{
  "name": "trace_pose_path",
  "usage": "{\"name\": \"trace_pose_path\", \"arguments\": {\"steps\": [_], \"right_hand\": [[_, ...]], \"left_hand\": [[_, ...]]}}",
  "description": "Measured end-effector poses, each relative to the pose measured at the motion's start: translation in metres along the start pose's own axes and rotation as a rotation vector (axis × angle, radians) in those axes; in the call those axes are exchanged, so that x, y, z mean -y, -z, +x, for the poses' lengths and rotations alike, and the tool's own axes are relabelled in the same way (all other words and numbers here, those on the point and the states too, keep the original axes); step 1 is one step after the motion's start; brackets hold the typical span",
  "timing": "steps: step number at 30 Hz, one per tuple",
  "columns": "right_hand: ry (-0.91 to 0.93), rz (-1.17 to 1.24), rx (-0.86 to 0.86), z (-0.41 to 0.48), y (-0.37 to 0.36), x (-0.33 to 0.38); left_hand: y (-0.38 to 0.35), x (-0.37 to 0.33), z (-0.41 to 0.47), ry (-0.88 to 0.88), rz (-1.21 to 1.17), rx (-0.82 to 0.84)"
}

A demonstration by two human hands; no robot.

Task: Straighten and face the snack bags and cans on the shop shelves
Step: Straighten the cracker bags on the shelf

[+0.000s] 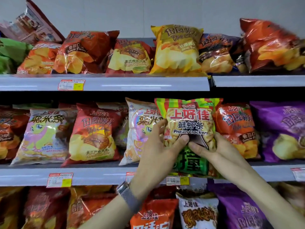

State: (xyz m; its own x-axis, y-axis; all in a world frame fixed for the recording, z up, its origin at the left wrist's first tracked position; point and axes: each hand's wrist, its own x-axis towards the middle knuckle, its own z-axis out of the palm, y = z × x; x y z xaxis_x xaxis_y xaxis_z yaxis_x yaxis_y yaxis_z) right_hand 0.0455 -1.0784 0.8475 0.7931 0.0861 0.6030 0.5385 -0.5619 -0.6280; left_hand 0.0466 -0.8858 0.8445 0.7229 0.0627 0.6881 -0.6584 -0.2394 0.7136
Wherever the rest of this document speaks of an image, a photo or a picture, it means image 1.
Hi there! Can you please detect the person's left hand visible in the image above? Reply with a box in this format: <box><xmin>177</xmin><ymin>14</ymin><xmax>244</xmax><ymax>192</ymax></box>
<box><xmin>130</xmin><ymin>118</ymin><xmax>190</xmax><ymax>201</ymax></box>

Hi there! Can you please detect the person's right hand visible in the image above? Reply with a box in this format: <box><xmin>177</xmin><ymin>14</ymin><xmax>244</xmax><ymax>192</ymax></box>
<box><xmin>188</xmin><ymin>132</ymin><xmax>253</xmax><ymax>186</ymax></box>

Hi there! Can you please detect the large orange tomato chip bag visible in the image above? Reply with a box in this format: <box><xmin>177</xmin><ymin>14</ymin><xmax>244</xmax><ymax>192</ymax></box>
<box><xmin>0</xmin><ymin>108</ymin><xmax>31</xmax><ymax>164</ymax></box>
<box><xmin>213</xmin><ymin>102</ymin><xmax>261</xmax><ymax>160</ymax></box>

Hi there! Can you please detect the red white cartoon snack bag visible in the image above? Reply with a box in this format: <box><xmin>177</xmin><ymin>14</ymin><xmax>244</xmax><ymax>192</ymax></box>
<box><xmin>177</xmin><ymin>182</ymin><xmax>208</xmax><ymax>197</ymax></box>
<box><xmin>175</xmin><ymin>192</ymin><xmax>220</xmax><ymax>229</ymax></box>

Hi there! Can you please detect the green prawn cracker bag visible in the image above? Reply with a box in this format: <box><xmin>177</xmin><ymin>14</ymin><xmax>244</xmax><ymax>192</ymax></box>
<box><xmin>154</xmin><ymin>97</ymin><xmax>224</xmax><ymax>178</ymax></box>

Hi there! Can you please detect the huge purple yellow snack bag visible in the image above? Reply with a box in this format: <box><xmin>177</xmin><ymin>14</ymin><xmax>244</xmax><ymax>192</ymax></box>
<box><xmin>249</xmin><ymin>101</ymin><xmax>305</xmax><ymax>163</ymax></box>

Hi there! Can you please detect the large red yellow snack bag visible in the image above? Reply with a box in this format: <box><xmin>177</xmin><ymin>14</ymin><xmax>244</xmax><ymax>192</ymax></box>
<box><xmin>61</xmin><ymin>103</ymin><xmax>124</xmax><ymax>167</ymax></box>

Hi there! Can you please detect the grey store shelving unit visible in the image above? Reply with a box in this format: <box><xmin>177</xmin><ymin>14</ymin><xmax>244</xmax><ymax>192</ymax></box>
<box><xmin>0</xmin><ymin>37</ymin><xmax>305</xmax><ymax>229</ymax></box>

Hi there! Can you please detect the tall golden chips snack bag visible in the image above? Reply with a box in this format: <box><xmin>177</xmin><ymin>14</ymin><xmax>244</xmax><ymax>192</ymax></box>
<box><xmin>149</xmin><ymin>24</ymin><xmax>208</xmax><ymax>77</ymax></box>

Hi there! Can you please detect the orange tomato chips snack bag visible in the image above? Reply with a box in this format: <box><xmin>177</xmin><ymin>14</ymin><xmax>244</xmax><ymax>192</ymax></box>
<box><xmin>51</xmin><ymin>30</ymin><xmax>120</xmax><ymax>75</ymax></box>
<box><xmin>239</xmin><ymin>18</ymin><xmax>305</xmax><ymax>74</ymax></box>

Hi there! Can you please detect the green blue cartoon snack bag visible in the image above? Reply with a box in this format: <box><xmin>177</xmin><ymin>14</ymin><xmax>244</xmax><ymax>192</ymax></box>
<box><xmin>12</xmin><ymin>102</ymin><xmax>55</xmax><ymax>110</ymax></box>
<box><xmin>0</xmin><ymin>37</ymin><xmax>34</xmax><ymax>75</ymax></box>

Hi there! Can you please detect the orange chicken flavour chip bag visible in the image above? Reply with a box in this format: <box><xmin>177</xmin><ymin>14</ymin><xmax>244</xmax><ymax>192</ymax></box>
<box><xmin>16</xmin><ymin>41</ymin><xmax>63</xmax><ymax>75</ymax></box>

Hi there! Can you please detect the red white pouch snack bag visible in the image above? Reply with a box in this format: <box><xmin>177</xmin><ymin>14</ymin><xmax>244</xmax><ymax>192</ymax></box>
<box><xmin>0</xmin><ymin>0</ymin><xmax>65</xmax><ymax>45</ymax></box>

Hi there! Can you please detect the person's right forearm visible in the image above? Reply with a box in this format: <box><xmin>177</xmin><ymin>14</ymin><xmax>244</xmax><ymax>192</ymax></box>
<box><xmin>236</xmin><ymin>169</ymin><xmax>305</xmax><ymax>229</ymax></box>

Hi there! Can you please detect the red yellow price tag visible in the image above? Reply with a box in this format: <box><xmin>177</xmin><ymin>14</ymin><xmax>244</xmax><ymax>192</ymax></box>
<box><xmin>58</xmin><ymin>79</ymin><xmax>86</xmax><ymax>91</ymax></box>
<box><xmin>125</xmin><ymin>171</ymin><xmax>136</xmax><ymax>184</ymax></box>
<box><xmin>290</xmin><ymin>167</ymin><xmax>305</xmax><ymax>182</ymax></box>
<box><xmin>166</xmin><ymin>176</ymin><xmax>190</xmax><ymax>186</ymax></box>
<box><xmin>46</xmin><ymin>173</ymin><xmax>74</xmax><ymax>188</ymax></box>

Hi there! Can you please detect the smartwatch with grey band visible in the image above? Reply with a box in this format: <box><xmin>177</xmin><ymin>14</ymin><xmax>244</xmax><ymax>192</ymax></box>
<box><xmin>116</xmin><ymin>181</ymin><xmax>142</xmax><ymax>214</ymax></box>

